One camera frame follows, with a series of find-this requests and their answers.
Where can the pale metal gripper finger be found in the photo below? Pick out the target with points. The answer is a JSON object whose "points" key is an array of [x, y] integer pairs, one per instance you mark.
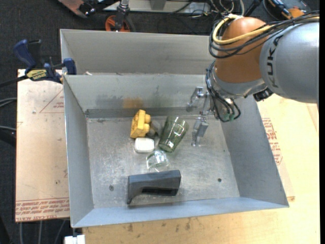
{"points": [[200, 129], [195, 96]]}

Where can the green glass cup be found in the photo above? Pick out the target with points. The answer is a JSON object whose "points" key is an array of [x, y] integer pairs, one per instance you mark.
{"points": [[173, 134]]}

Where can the grey metal bin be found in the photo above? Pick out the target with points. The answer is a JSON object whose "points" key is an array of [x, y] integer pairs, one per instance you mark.
{"points": [[203, 166]]}

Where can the clear glass piece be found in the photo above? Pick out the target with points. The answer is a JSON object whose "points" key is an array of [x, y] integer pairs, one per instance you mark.
{"points": [[157, 160]]}

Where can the small white box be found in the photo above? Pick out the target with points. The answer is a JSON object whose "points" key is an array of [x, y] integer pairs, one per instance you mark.
{"points": [[144, 145]]}

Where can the yellow toy block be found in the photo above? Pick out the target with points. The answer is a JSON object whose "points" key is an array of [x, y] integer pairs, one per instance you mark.
{"points": [[139, 123]]}

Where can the dark grey angled block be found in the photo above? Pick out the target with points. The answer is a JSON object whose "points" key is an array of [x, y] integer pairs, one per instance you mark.
{"points": [[155, 183]]}

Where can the brown cardboard board red print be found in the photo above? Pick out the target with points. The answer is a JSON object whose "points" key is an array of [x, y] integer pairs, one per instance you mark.
{"points": [[40, 146]]}

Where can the black cylinder on white bracket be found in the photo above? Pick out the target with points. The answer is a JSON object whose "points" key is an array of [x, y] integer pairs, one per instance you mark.
{"points": [[263, 95]]}

